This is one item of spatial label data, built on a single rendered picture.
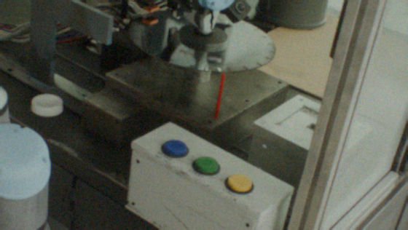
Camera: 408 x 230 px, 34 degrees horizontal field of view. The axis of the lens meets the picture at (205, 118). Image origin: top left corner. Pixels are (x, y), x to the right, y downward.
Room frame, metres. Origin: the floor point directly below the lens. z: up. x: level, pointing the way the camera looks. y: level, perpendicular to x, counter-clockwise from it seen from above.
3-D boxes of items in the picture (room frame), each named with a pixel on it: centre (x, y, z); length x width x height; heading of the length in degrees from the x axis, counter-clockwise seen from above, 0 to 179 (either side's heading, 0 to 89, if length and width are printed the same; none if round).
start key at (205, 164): (0.98, -0.02, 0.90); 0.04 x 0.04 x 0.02
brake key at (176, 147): (1.01, 0.04, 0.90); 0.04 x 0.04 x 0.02
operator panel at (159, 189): (0.99, -0.02, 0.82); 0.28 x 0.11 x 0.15; 58
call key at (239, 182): (0.94, -0.08, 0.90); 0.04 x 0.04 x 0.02
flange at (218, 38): (1.41, 0.04, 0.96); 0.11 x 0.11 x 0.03
